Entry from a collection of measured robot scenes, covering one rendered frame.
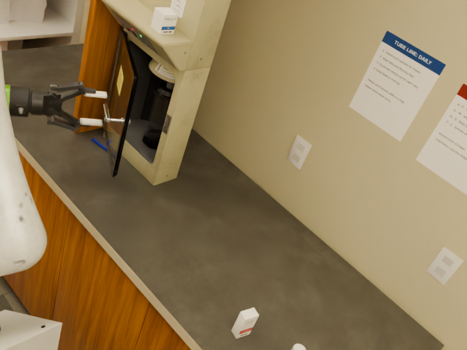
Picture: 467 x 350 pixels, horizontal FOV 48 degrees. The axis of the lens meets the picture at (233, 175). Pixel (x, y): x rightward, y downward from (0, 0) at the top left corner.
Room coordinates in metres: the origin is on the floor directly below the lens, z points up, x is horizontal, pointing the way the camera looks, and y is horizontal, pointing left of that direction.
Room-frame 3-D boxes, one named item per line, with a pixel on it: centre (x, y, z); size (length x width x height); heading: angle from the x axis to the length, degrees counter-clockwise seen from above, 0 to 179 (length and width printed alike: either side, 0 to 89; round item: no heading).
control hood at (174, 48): (1.51, 0.42, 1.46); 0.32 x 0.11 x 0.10; 57
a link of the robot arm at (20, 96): (1.30, 0.68, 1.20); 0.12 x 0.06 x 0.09; 29
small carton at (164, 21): (1.47, 0.35, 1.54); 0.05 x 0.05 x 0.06; 53
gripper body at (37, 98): (1.34, 0.62, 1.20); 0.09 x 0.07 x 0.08; 119
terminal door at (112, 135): (1.50, 0.45, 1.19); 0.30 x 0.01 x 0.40; 29
